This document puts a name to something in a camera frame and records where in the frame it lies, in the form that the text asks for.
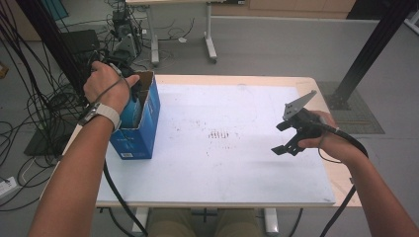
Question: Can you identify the white-band wristwatch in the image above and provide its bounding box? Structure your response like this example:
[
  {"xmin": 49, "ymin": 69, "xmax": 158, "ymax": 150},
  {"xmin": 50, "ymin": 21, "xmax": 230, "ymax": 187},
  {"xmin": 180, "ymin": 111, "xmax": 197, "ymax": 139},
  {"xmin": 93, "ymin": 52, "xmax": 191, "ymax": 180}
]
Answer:
[{"xmin": 77, "ymin": 102, "xmax": 123, "ymax": 132}]

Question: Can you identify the black stand base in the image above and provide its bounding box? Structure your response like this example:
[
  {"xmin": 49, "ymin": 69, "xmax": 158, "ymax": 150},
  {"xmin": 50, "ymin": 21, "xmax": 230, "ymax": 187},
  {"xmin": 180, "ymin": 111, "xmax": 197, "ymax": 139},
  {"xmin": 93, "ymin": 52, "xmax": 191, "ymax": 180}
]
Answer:
[{"xmin": 24, "ymin": 129, "xmax": 70, "ymax": 156}]

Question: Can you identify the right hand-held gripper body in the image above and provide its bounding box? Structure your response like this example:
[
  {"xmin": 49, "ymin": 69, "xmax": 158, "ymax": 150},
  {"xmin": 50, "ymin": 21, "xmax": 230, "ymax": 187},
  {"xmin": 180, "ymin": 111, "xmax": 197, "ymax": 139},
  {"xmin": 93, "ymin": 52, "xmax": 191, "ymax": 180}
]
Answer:
[{"xmin": 282, "ymin": 90, "xmax": 326, "ymax": 140}]

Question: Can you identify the thick black gripper cable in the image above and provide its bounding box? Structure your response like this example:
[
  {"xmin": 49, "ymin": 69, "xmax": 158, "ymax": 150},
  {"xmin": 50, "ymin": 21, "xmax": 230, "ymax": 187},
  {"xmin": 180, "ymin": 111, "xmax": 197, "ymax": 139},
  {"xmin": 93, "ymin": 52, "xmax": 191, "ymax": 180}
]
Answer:
[
  {"xmin": 102, "ymin": 159, "xmax": 149, "ymax": 237},
  {"xmin": 319, "ymin": 122, "xmax": 370, "ymax": 237}
]

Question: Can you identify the teal panel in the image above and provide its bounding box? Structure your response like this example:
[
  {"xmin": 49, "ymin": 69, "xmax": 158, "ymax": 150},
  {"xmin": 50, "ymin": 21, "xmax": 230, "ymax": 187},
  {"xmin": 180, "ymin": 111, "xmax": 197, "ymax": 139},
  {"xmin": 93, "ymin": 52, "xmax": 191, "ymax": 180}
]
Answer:
[{"xmin": 41, "ymin": 0, "xmax": 70, "ymax": 21}]

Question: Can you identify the tangle of black floor cables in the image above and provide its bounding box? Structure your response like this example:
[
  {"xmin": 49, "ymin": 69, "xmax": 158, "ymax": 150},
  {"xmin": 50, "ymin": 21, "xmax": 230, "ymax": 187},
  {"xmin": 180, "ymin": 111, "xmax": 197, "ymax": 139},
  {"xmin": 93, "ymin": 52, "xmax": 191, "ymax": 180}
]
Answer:
[{"xmin": 0, "ymin": 0, "xmax": 110, "ymax": 211}]

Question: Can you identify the white table leg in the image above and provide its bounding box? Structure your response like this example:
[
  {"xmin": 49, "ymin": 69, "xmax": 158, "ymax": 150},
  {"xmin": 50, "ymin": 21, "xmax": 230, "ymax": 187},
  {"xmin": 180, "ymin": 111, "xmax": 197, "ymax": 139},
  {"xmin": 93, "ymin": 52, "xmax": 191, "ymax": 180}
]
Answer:
[
  {"xmin": 132, "ymin": 206, "xmax": 150, "ymax": 235},
  {"xmin": 263, "ymin": 207, "xmax": 281, "ymax": 236}
]

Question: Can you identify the white-legged desk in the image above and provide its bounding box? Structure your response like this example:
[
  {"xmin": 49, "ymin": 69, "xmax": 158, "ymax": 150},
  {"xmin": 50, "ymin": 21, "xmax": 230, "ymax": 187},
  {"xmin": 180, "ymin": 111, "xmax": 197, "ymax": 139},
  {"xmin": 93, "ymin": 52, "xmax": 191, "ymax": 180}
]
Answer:
[{"xmin": 125, "ymin": 0, "xmax": 246, "ymax": 67}]

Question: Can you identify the white power strip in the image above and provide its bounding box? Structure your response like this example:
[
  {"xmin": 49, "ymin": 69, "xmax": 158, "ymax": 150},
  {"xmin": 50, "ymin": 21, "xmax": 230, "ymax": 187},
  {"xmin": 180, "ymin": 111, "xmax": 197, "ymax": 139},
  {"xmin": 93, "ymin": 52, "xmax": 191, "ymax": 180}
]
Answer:
[{"xmin": 0, "ymin": 176, "xmax": 19, "ymax": 200}]

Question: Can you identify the person's left leg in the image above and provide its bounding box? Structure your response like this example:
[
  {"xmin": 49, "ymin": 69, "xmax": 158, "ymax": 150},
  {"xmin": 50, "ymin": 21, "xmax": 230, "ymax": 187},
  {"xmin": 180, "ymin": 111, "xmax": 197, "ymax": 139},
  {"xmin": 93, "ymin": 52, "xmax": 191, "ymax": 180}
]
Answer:
[{"xmin": 146, "ymin": 207, "xmax": 196, "ymax": 237}]

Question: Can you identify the person's right leg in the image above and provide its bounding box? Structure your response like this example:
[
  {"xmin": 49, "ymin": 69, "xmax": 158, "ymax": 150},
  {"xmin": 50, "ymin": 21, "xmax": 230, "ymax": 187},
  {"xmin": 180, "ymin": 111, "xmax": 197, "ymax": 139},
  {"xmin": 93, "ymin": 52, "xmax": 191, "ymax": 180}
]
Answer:
[{"xmin": 213, "ymin": 207, "xmax": 261, "ymax": 237}]

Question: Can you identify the black case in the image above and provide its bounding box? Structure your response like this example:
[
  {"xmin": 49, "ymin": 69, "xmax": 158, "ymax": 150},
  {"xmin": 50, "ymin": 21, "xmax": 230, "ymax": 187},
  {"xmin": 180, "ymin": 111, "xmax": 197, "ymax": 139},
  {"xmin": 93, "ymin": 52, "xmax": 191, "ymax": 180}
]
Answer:
[{"xmin": 62, "ymin": 29, "xmax": 102, "ymax": 65}]

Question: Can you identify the person's right hand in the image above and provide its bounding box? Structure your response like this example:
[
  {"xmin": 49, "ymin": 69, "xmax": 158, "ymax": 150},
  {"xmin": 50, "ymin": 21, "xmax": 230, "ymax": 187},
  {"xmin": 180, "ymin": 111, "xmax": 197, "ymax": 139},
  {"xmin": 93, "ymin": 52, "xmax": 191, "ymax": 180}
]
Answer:
[{"xmin": 297, "ymin": 110, "xmax": 359, "ymax": 164}]

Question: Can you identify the black table crossbar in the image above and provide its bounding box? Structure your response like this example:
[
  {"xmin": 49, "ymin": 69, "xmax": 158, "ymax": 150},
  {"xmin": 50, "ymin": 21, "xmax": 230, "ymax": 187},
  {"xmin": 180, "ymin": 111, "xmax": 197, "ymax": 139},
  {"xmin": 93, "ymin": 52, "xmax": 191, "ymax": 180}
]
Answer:
[{"xmin": 191, "ymin": 207, "xmax": 220, "ymax": 225}]

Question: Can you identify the dark floor mat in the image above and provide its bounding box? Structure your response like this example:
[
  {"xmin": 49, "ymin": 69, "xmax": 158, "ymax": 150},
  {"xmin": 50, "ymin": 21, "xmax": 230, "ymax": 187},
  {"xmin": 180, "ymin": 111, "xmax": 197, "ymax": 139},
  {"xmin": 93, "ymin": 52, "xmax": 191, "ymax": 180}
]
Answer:
[{"xmin": 315, "ymin": 81, "xmax": 385, "ymax": 135}]

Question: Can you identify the person's leg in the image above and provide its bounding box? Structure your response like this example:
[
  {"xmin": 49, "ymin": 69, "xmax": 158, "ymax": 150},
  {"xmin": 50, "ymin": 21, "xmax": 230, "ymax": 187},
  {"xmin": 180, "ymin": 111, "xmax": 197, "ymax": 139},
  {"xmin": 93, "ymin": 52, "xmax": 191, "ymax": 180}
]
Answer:
[
  {"xmin": 146, "ymin": 207, "xmax": 196, "ymax": 237},
  {"xmin": 213, "ymin": 207, "xmax": 261, "ymax": 237}
]

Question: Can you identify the blue bottle with white cap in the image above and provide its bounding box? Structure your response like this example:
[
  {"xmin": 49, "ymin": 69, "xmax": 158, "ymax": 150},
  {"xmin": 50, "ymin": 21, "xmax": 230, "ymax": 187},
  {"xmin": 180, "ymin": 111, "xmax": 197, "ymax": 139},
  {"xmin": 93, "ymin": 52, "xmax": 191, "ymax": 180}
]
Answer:
[{"xmin": 120, "ymin": 93, "xmax": 146, "ymax": 129}]

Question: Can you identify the white table mat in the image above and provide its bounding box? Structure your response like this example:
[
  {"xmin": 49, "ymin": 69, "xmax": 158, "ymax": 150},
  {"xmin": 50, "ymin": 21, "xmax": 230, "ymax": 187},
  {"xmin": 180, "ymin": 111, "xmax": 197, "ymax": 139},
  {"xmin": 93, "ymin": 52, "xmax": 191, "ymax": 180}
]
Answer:
[{"xmin": 97, "ymin": 83, "xmax": 336, "ymax": 203}]

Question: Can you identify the person's left hand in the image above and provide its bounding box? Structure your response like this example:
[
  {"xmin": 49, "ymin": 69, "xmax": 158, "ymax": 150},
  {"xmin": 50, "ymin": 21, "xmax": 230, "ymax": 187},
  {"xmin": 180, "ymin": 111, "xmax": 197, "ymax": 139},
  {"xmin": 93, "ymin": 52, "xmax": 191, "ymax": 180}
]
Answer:
[{"xmin": 82, "ymin": 60, "xmax": 141, "ymax": 115}]

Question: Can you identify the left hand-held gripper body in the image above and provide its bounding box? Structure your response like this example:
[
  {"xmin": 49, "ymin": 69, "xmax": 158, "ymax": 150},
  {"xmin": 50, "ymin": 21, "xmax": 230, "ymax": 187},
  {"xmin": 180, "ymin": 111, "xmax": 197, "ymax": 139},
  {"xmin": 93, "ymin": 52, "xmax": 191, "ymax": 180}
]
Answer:
[{"xmin": 108, "ymin": 33, "xmax": 138, "ymax": 76}]

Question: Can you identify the blue cardboard box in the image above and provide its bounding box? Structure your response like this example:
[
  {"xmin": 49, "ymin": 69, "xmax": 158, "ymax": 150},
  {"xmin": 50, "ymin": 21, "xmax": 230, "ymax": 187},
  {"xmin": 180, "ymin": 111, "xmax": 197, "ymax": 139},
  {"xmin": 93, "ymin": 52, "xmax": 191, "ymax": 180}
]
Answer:
[{"xmin": 109, "ymin": 70, "xmax": 162, "ymax": 161}]

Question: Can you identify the wooden cabinet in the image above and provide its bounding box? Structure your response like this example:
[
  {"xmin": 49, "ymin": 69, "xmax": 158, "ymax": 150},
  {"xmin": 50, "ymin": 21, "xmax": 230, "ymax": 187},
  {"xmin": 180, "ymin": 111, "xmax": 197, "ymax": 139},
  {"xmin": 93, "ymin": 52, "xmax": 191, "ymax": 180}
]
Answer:
[{"xmin": 210, "ymin": 0, "xmax": 359, "ymax": 19}]

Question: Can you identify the black slanted stand post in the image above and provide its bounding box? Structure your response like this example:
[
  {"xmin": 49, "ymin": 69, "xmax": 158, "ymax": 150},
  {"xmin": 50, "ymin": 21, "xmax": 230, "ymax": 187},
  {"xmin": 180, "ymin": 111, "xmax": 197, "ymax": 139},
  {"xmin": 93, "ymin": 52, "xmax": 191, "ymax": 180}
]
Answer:
[
  {"xmin": 324, "ymin": 0, "xmax": 419, "ymax": 112},
  {"xmin": 14, "ymin": 0, "xmax": 93, "ymax": 97}
]

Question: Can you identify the black electronics unit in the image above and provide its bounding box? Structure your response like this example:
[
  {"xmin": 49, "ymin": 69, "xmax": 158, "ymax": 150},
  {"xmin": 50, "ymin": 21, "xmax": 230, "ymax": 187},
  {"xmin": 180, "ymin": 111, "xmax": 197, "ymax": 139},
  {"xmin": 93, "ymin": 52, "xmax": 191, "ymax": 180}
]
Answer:
[{"xmin": 112, "ymin": 9, "xmax": 143, "ymax": 57}]

